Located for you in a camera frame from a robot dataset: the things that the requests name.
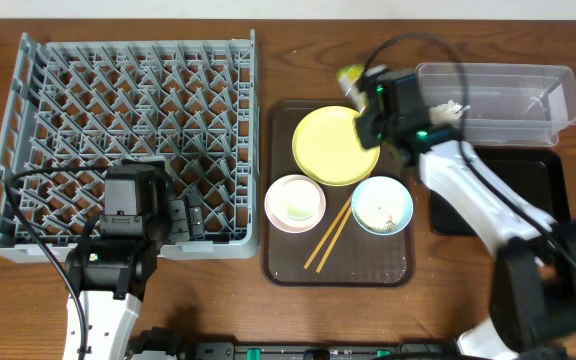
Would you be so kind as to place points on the dark brown serving tray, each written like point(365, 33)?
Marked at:
point(358, 258)

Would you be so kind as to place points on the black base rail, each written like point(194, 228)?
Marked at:
point(165, 343)

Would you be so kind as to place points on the light blue bowl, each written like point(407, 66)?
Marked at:
point(382, 206)

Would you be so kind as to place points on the yellow round plate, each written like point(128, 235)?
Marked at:
point(326, 147)

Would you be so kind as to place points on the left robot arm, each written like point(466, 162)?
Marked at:
point(117, 254)

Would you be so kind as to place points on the left wooden chopstick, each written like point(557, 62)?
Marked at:
point(328, 234)

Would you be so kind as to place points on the right wooden chopstick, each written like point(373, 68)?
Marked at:
point(340, 224)

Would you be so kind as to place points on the white paper napkin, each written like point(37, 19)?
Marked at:
point(450, 112)

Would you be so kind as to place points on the grey plastic dishwasher rack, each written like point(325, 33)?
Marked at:
point(74, 107)

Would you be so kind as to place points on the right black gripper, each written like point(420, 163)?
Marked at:
point(368, 128)

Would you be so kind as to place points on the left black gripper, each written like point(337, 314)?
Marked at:
point(188, 220)

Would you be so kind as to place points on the green orange snack wrapper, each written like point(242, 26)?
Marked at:
point(349, 80)

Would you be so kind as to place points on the wooden chopstick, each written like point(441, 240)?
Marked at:
point(340, 224)
point(328, 234)

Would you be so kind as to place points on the pink white bowl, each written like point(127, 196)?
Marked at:
point(294, 204)

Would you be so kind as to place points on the clear plastic waste bin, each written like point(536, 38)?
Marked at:
point(511, 104)

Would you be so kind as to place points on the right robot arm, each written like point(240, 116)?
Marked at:
point(533, 295)

